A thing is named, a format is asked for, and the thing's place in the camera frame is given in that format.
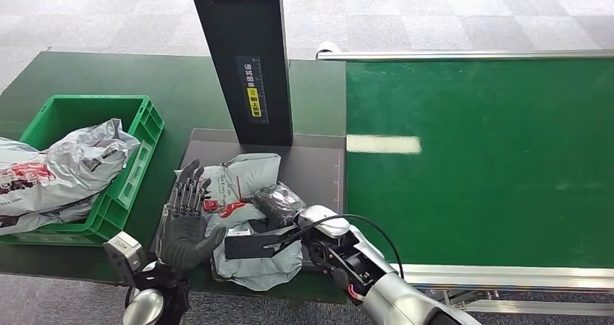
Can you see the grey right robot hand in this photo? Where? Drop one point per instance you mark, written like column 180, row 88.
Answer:
column 278, row 205

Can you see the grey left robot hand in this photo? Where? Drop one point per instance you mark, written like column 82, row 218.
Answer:
column 184, row 241

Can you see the grey mailer package red print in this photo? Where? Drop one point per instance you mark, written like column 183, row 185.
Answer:
column 249, row 174
column 72, row 169

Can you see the black weighing platform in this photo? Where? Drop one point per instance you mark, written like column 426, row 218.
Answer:
column 314, row 169

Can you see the green plastic basket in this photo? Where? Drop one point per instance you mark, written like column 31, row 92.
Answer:
column 127, row 188

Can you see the crumpled grey mailer package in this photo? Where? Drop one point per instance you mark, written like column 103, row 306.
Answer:
column 43, row 219

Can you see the yellow warning label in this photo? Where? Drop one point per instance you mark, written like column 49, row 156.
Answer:
column 254, row 102

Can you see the white conveyor roller end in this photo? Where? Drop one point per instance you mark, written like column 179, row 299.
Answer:
column 327, row 48

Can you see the black scanner column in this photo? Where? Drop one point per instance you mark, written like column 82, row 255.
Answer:
column 244, row 35

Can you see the green conveyor belt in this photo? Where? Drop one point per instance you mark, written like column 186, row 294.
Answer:
column 479, row 169

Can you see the aluminium conveyor support beam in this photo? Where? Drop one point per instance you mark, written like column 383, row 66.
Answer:
column 542, row 307

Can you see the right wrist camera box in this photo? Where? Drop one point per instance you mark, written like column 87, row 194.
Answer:
column 249, row 246

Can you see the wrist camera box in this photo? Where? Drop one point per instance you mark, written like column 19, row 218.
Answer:
column 249, row 246
column 124, row 255

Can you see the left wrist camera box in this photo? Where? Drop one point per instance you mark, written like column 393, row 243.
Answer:
column 124, row 255

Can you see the thin aluminium conveyor rail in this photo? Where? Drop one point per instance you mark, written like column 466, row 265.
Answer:
column 460, row 55

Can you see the wide aluminium conveyor rail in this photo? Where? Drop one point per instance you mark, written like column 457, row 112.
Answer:
column 527, row 277

